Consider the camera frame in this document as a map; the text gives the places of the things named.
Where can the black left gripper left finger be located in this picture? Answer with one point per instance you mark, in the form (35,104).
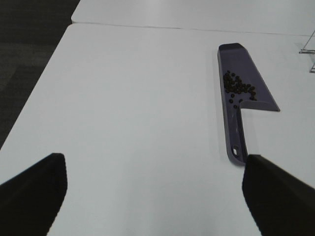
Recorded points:
(30,201)

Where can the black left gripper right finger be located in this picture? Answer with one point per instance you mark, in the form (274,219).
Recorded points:
(280,204)

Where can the purple plastic dustpan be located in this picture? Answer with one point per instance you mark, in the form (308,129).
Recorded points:
(236,58)

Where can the pile of coffee beans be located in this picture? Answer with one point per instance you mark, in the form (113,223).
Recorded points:
(237,91)

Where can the chrome wire rack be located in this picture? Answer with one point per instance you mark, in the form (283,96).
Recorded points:
(305,50)

